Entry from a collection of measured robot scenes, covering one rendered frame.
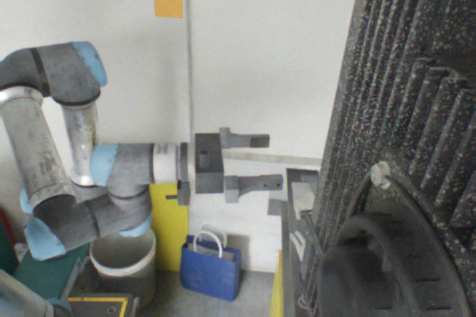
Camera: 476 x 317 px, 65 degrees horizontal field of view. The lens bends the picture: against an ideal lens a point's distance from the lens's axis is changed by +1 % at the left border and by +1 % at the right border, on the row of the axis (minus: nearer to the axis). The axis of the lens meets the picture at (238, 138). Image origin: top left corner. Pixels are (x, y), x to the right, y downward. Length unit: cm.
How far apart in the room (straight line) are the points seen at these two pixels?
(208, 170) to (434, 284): 37
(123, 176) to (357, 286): 42
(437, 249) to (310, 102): 116
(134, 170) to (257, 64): 89
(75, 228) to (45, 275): 57
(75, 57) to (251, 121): 85
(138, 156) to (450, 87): 48
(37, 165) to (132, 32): 78
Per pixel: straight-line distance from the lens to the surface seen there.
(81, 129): 104
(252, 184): 63
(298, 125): 158
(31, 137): 82
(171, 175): 67
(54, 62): 93
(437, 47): 49
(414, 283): 41
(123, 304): 164
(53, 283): 124
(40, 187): 76
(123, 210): 73
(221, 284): 190
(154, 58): 145
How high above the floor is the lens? 166
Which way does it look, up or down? 32 degrees down
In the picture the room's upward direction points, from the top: 3 degrees clockwise
